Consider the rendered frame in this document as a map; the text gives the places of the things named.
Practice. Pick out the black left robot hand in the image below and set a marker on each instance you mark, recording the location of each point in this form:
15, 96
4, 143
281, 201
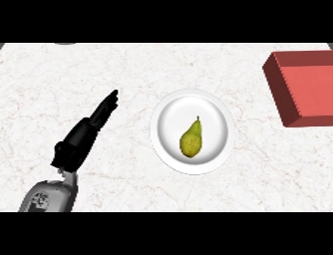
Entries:
80, 138

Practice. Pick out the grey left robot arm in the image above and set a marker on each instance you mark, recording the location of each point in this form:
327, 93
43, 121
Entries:
47, 196

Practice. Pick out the white oval plate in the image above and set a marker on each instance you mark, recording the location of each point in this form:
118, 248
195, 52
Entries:
191, 131

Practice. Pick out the red open box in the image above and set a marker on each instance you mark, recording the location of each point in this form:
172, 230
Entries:
316, 89

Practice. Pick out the yellow-green pear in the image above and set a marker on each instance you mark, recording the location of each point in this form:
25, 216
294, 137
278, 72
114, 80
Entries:
191, 141

